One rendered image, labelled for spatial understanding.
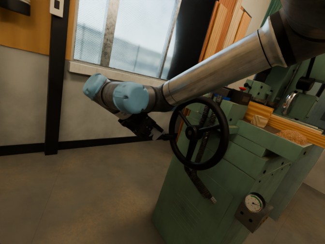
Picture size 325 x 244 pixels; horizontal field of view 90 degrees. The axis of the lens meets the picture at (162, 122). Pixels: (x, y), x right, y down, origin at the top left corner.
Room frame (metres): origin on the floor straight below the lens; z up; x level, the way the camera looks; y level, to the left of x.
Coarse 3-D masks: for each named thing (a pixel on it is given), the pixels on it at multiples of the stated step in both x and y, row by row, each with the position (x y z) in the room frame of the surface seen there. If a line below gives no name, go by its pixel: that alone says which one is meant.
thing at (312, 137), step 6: (270, 120) 0.73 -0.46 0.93; (276, 120) 0.72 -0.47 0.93; (276, 126) 0.71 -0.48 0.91; (282, 126) 0.69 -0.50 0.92; (288, 126) 0.68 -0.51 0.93; (294, 126) 0.67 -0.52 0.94; (300, 132) 0.65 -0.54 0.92; (306, 132) 0.64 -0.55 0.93; (312, 132) 0.62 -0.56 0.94; (312, 138) 0.62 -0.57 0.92; (318, 138) 0.61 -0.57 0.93; (324, 138) 0.60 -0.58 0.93; (318, 144) 0.60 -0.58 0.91; (324, 144) 0.59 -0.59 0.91
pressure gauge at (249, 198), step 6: (252, 192) 0.52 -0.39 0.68; (246, 198) 0.51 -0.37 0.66; (252, 198) 0.49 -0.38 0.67; (258, 198) 0.48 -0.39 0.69; (246, 204) 0.50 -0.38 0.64; (252, 204) 0.49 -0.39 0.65; (258, 204) 0.48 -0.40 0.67; (264, 204) 0.48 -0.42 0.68; (252, 210) 0.48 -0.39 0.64; (258, 210) 0.47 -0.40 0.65
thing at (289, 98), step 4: (292, 92) 0.80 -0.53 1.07; (296, 92) 0.80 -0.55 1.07; (288, 96) 0.79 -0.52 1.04; (292, 96) 0.79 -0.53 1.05; (296, 96) 0.82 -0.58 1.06; (284, 100) 0.80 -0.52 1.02; (288, 100) 0.78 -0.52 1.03; (292, 100) 0.80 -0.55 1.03; (284, 104) 0.79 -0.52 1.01; (288, 104) 0.78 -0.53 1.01; (292, 104) 0.81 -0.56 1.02; (284, 108) 0.79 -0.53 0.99; (288, 108) 0.81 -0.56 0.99; (284, 112) 0.80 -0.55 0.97; (288, 112) 0.82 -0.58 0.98
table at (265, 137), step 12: (192, 108) 0.87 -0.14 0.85; (240, 120) 0.67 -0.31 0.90; (240, 132) 0.66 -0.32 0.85; (252, 132) 0.62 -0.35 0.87; (264, 132) 0.60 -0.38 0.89; (276, 132) 0.62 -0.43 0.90; (264, 144) 0.58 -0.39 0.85; (276, 144) 0.56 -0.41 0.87; (288, 144) 0.54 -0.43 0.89; (312, 144) 0.61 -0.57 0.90; (288, 156) 0.52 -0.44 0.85; (300, 156) 0.53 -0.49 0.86
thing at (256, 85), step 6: (252, 84) 0.80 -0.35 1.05; (258, 84) 0.78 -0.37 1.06; (264, 84) 0.80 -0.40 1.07; (246, 90) 0.81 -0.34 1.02; (252, 90) 0.79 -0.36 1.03; (258, 90) 0.78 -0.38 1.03; (264, 90) 0.82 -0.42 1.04; (252, 96) 0.78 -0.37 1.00; (258, 96) 0.80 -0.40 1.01; (264, 96) 0.84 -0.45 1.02
